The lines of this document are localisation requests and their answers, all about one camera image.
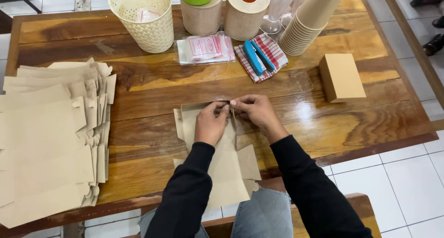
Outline person's left hand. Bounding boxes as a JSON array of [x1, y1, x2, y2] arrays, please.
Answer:
[[194, 101, 231, 148]]

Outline person's right hand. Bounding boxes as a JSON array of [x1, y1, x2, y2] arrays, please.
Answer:
[[230, 94, 290, 145]]

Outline blue stapler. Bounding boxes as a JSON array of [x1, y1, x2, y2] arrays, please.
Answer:
[[242, 39, 277, 77]]

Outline red checked cloth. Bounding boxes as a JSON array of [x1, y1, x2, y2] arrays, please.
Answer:
[[234, 33, 289, 84]]

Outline pack of clear zip bags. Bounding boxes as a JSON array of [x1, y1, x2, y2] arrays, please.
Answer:
[[174, 31, 236, 66]]

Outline closed kraft cardboard box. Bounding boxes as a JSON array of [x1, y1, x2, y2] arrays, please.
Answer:
[[318, 53, 367, 103]]

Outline beige paper roll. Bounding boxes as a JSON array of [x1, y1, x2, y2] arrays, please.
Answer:
[[179, 0, 225, 37], [223, 0, 271, 41]]

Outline person's blue jeans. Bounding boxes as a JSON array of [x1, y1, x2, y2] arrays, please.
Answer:
[[138, 187, 294, 238]]

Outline stack of kraft paper cups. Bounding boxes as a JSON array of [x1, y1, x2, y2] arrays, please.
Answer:
[[278, 0, 349, 57]]

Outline stack of clear plastic glasses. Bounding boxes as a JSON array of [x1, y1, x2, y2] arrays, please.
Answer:
[[260, 0, 299, 35], [281, 0, 314, 30]]

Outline cream perforated plastic basket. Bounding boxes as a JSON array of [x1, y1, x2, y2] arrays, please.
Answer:
[[108, 0, 175, 54]]

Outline small clear plastic packet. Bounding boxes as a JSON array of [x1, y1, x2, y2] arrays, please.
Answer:
[[135, 8, 162, 24]]

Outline wooden bench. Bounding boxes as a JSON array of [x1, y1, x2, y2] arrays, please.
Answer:
[[121, 192, 382, 238]]

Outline pile of flat kraft sheets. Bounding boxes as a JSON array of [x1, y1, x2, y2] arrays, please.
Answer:
[[0, 57, 117, 229]]

